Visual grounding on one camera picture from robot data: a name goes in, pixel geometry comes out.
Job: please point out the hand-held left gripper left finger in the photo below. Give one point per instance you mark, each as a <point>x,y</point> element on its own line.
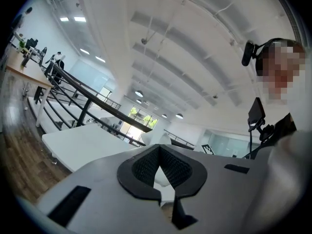
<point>102,191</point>

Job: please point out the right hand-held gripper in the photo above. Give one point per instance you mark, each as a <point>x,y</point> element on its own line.
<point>207,149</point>

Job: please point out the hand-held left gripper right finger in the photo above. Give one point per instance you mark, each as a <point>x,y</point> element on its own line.
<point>219,191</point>

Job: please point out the person's left forearm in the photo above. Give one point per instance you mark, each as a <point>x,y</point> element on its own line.
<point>285,179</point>

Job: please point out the white table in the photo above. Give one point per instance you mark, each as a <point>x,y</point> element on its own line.
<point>83,145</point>

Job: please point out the black chest-mounted device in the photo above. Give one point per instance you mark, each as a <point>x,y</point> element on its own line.
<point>256,111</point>

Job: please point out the large glass window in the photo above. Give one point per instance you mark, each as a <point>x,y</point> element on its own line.
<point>139,123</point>

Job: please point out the black metal railing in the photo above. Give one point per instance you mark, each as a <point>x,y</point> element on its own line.
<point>97,99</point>

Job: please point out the person's white shirt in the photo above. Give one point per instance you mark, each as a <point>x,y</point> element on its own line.
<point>301,116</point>

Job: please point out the person's head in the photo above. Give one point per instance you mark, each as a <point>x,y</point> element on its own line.
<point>282,67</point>

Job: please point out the rectangular ceiling light panel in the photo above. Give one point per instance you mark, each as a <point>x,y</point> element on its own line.
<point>84,50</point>
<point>64,19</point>
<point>80,19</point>
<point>100,59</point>

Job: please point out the wooden desk with white legs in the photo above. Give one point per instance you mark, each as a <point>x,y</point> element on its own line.
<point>26,73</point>

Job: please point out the black office chair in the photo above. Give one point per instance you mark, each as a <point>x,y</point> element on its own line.
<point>32,43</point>

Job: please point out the green potted plant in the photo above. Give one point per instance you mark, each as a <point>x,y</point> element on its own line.
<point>22,44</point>

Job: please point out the black head-mounted camera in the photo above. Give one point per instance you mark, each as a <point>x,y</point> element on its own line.
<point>247,53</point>

